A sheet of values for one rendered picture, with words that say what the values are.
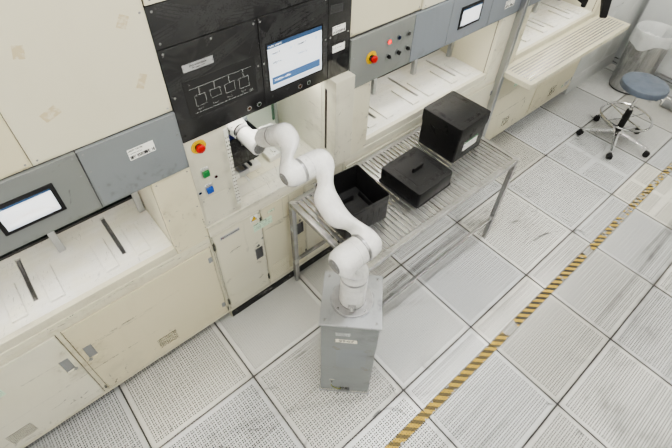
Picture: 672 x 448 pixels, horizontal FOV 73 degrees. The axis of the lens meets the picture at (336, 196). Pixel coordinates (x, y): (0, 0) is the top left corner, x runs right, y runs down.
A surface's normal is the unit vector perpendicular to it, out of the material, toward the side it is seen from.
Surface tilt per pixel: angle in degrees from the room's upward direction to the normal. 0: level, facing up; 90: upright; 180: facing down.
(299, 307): 0
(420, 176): 0
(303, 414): 0
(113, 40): 90
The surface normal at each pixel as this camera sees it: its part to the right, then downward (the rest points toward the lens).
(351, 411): 0.03, -0.69
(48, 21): 0.65, 0.57
